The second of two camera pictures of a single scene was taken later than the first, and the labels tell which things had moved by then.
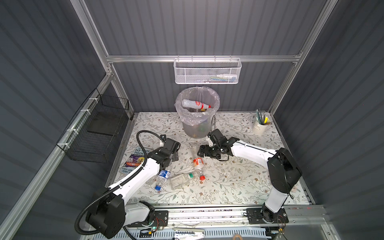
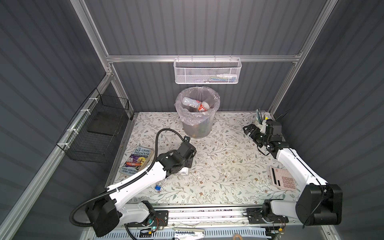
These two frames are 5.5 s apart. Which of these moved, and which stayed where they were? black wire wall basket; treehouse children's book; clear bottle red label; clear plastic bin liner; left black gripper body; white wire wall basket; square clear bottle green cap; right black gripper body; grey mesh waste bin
Moved: right black gripper body; left black gripper body; clear bottle red label; square clear bottle green cap
Stayed: clear plastic bin liner; treehouse children's book; black wire wall basket; white wire wall basket; grey mesh waste bin
